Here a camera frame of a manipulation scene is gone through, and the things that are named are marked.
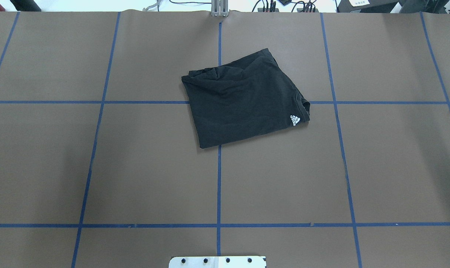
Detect black graphic t-shirt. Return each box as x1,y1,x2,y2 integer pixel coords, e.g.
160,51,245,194
181,48,310,149

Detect white mounting plate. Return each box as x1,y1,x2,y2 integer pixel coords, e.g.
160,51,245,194
168,255,267,268

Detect black box with label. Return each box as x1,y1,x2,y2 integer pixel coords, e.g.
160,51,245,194
337,0,399,13

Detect aluminium frame post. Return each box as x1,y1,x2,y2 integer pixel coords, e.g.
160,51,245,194
211,0,229,17

